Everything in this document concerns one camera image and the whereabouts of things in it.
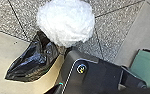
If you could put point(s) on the dark translucent trash bag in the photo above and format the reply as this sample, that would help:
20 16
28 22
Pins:
57 26

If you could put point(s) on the green framed glass door wall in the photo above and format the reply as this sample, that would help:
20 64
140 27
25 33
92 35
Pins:
146 68

